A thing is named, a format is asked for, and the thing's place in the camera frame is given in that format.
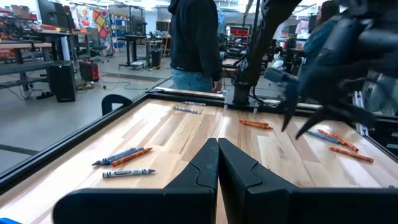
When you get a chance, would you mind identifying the black computer tower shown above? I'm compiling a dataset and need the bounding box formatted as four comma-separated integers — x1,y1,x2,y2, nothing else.
49,60,77,103

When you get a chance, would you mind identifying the person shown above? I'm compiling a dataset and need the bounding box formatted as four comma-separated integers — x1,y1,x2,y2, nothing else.
167,0,223,93
303,0,343,80

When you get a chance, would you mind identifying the colourful patchwork quilt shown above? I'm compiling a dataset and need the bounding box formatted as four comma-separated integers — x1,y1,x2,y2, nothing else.
70,5,115,57

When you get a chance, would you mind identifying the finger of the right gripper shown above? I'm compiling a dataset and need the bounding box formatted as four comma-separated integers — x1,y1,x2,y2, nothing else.
294,106,340,140
280,92,302,133

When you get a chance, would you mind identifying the blue shelf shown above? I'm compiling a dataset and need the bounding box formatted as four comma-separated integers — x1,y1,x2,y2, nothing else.
108,14,129,50

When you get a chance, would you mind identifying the grey wooden workbench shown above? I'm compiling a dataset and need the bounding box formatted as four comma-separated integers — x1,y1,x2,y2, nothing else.
0,40,54,91

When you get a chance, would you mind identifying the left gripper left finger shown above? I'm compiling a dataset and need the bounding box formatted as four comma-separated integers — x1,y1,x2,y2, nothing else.
52,138,220,224

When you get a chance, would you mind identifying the black standing desk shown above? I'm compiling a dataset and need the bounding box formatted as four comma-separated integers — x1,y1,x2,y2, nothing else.
117,33,147,68

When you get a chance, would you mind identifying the black aluminium table frame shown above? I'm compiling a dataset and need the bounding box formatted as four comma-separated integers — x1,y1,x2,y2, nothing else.
0,86,398,195

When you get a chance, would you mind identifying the black monitor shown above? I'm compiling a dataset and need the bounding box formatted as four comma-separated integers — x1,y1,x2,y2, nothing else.
37,0,76,29

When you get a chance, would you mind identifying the black frame hook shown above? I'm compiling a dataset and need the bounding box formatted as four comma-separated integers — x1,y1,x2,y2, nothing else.
101,93,133,117

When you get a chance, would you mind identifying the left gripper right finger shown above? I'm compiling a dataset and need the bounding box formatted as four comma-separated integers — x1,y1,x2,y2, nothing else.
218,138,398,224

